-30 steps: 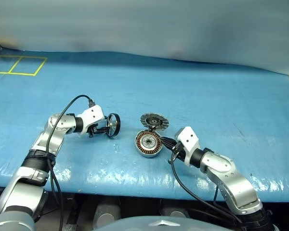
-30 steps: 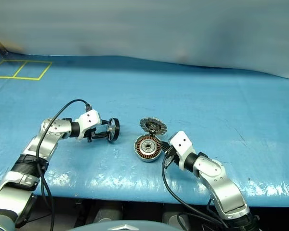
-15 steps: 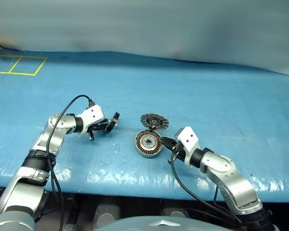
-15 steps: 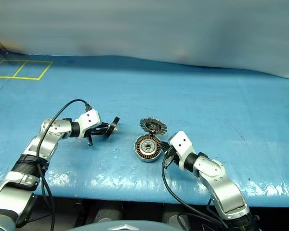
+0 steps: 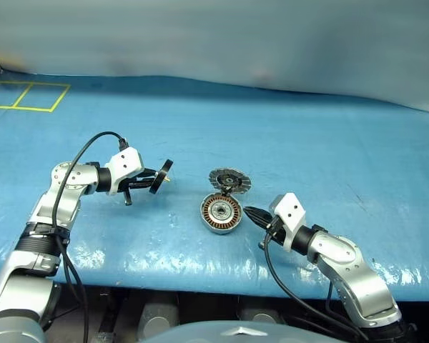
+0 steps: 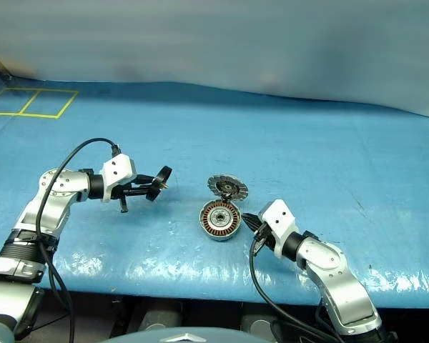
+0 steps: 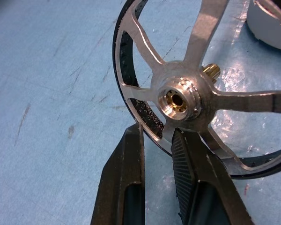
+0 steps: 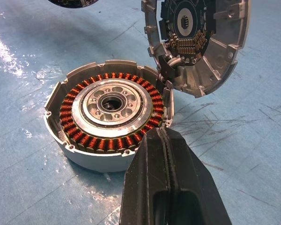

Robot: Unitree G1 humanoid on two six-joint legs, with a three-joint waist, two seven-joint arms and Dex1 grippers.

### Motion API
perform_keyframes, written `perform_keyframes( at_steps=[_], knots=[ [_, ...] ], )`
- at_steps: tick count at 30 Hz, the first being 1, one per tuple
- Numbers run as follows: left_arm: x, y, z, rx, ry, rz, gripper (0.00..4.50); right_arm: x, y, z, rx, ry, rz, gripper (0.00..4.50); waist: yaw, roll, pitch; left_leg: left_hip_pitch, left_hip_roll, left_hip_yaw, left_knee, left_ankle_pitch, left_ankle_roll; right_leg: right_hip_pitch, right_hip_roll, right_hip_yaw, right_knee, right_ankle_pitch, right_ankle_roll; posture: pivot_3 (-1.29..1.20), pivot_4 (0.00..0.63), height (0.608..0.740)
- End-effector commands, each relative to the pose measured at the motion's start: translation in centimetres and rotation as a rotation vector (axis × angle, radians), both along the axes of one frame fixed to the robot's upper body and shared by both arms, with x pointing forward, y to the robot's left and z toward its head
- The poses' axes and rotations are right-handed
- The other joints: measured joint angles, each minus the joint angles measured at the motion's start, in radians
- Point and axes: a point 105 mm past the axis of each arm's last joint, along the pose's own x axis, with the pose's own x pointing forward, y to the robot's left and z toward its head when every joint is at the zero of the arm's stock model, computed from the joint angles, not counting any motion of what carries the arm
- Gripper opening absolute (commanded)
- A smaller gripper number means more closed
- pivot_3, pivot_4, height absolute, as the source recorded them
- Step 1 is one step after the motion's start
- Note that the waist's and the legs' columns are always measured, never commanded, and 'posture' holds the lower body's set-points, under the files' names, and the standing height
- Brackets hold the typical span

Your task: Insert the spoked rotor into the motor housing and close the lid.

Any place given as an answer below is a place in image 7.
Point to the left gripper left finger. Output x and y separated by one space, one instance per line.
112 187

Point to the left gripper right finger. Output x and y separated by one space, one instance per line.
201 168

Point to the small silver disc part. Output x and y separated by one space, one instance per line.
178 77

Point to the blue plastic table cover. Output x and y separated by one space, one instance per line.
49 93

